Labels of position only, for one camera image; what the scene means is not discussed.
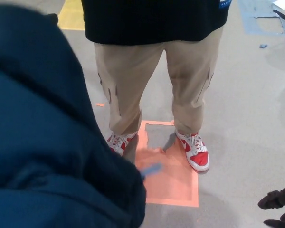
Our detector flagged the orange tape floor square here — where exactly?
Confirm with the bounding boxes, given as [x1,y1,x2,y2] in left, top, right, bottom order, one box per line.
[134,120,200,207]

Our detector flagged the blue tape strip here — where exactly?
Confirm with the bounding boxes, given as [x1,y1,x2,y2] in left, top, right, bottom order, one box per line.
[140,163,163,179]

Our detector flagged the person's beige cargo pants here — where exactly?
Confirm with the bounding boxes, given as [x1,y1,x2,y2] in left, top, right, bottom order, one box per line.
[94,29,224,135]

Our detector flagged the person's black sweater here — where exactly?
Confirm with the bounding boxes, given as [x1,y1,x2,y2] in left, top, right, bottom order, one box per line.
[81,0,233,46]

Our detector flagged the dark teal coat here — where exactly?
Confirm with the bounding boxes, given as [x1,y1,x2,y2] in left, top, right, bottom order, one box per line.
[0,4,148,228]

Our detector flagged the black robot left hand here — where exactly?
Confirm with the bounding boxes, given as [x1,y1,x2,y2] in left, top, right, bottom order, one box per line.
[257,187,285,228]

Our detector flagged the person's red white right sneaker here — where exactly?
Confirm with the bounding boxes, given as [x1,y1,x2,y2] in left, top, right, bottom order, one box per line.
[106,131,138,157]

